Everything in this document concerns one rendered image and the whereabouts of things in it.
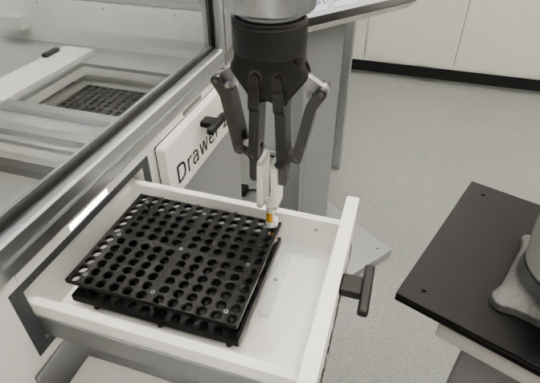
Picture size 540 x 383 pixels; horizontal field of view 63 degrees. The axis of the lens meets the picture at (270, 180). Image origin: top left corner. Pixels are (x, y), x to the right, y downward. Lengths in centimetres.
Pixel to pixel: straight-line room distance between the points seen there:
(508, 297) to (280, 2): 53
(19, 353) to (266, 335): 29
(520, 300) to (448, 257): 12
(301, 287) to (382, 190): 162
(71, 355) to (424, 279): 53
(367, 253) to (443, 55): 191
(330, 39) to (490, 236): 81
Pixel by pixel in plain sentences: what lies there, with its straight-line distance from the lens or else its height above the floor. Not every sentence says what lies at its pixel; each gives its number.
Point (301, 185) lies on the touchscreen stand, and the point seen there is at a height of 34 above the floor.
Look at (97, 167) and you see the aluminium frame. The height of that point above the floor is 98.
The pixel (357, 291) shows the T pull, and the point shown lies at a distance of 53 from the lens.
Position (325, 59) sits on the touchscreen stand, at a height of 80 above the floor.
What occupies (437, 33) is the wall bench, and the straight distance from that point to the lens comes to 333.
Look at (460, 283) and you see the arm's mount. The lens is 76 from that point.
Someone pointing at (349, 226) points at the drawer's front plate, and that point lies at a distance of 58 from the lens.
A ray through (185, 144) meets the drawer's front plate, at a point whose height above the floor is 90.
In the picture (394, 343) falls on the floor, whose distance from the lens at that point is 162.
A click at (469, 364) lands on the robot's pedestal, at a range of 84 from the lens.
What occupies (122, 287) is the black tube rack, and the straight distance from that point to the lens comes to 56.
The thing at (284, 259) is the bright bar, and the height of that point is 85.
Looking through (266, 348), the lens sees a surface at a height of 84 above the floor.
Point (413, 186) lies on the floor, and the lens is 228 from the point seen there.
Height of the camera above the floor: 131
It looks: 36 degrees down
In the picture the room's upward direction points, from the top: straight up
